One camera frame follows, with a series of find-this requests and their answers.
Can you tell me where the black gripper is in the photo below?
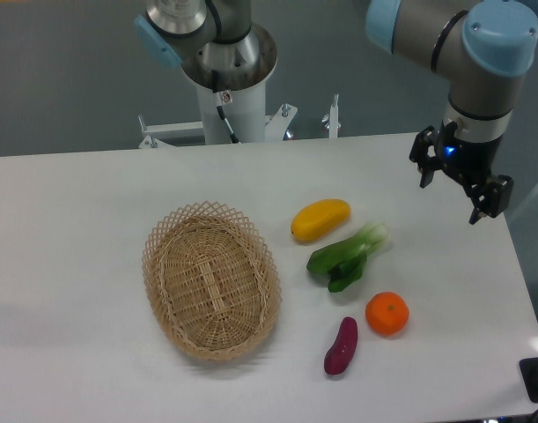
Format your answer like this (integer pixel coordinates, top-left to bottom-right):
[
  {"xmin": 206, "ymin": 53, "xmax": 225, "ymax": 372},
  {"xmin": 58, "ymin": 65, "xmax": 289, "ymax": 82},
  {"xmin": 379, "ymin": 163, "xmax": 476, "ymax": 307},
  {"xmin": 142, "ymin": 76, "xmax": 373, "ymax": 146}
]
[{"xmin": 409, "ymin": 122, "xmax": 514, "ymax": 225}]

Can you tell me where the green bok choy vegetable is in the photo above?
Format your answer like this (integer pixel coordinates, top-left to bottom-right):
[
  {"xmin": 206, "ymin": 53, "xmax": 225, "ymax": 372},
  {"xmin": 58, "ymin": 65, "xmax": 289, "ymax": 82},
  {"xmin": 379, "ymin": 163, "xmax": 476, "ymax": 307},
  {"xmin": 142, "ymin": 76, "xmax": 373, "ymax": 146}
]
[{"xmin": 306, "ymin": 222, "xmax": 389, "ymax": 293}]

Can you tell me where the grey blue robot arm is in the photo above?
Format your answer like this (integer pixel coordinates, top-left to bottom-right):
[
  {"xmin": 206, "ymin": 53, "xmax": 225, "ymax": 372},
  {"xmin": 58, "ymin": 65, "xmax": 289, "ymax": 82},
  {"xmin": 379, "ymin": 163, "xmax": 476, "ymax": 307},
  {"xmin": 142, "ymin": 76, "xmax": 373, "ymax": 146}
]
[{"xmin": 134, "ymin": 1, "xmax": 538, "ymax": 222}]

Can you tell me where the yellow mango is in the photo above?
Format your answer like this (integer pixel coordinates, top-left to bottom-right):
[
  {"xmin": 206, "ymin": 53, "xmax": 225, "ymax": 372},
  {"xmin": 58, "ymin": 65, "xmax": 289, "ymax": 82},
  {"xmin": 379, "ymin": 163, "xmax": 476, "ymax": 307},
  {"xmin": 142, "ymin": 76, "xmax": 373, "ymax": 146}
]
[{"xmin": 291, "ymin": 198, "xmax": 351, "ymax": 243}]

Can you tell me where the orange tangerine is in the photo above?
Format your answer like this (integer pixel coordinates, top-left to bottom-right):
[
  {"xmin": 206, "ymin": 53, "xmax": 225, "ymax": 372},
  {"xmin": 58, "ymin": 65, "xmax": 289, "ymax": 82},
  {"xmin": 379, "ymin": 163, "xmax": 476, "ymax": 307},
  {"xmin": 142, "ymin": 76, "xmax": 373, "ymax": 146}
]
[{"xmin": 365, "ymin": 292, "xmax": 410, "ymax": 337}]

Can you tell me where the black device at edge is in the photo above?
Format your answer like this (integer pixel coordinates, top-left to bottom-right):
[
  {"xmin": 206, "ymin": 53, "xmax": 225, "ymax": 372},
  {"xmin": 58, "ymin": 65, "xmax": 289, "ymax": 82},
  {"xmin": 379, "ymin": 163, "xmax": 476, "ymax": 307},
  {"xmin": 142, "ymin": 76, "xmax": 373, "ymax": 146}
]
[{"xmin": 519, "ymin": 357, "xmax": 538, "ymax": 404}]

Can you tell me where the purple sweet potato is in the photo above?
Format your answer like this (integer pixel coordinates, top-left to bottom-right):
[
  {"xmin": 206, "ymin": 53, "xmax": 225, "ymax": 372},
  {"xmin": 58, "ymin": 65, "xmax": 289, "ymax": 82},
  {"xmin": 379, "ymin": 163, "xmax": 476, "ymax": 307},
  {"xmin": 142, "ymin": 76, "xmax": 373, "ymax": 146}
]
[{"xmin": 324, "ymin": 316, "xmax": 358, "ymax": 376}]

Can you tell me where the woven wicker basket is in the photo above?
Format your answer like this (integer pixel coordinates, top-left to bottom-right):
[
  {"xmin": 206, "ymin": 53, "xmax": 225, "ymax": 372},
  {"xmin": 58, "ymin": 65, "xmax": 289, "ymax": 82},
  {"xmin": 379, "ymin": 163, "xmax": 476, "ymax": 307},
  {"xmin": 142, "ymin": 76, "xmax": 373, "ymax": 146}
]
[{"xmin": 142, "ymin": 201, "xmax": 282, "ymax": 362}]

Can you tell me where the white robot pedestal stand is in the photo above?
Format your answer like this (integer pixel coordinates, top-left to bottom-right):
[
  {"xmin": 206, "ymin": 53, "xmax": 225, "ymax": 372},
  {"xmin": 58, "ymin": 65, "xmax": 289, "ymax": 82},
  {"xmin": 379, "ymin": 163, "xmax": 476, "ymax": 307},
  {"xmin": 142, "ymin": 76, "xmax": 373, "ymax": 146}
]
[{"xmin": 135, "ymin": 5, "xmax": 295, "ymax": 145}]

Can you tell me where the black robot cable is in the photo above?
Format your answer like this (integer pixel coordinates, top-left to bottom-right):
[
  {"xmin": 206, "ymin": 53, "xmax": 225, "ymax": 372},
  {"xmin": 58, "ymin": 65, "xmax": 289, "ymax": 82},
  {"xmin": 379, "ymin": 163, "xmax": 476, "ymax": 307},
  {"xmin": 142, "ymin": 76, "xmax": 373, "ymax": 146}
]
[{"xmin": 210, "ymin": 70, "xmax": 241, "ymax": 145}]

